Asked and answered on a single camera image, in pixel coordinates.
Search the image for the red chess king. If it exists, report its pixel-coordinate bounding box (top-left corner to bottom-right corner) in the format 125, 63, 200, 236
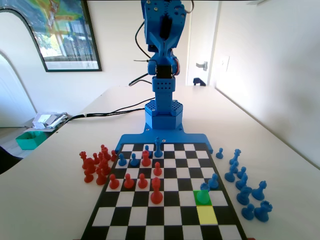
150, 176, 164, 205

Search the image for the blue chess bishop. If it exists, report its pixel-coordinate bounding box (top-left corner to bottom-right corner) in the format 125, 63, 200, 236
224, 161, 240, 183
235, 172, 249, 190

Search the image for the red white servo wire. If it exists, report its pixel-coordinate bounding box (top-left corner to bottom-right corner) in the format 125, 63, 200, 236
173, 56, 182, 76

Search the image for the small blue clamp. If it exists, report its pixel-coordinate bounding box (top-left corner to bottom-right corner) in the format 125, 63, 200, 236
192, 77, 208, 87

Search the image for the pile of white papers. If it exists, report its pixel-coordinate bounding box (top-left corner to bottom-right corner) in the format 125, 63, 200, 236
31, 111, 69, 131

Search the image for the black framed map poster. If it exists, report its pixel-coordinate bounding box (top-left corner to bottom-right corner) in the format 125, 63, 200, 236
0, 0, 103, 73

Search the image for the tall blue piece back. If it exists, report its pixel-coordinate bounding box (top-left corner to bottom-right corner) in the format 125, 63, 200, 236
153, 136, 162, 158

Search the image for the white arched panel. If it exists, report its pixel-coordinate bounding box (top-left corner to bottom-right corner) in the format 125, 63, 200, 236
0, 8, 48, 128

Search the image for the blue chess queen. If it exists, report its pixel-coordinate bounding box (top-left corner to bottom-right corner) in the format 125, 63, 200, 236
251, 180, 268, 201
229, 148, 243, 166

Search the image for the blue chess knight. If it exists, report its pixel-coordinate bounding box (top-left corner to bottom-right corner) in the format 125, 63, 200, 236
236, 186, 253, 205

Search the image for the teal plastic bin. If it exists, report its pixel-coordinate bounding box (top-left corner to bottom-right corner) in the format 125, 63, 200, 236
15, 130, 48, 151

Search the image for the black white chessboard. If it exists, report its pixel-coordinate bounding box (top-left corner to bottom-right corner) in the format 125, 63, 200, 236
79, 142, 248, 240

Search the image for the black table cable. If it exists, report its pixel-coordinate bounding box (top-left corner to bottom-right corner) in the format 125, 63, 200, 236
57, 98, 153, 128
84, 106, 148, 117

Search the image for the silver door handle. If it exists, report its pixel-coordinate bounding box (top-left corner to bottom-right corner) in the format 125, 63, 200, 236
195, 60, 209, 72

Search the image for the white door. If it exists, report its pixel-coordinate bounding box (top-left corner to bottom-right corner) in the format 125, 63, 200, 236
186, 0, 218, 87

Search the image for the blue base plate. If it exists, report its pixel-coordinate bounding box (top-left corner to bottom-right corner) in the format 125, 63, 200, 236
119, 123, 214, 155

